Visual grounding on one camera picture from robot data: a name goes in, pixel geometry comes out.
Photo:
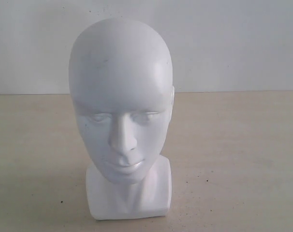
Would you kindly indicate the white mannequin head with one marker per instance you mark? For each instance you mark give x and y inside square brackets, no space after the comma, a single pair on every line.
[121,85]

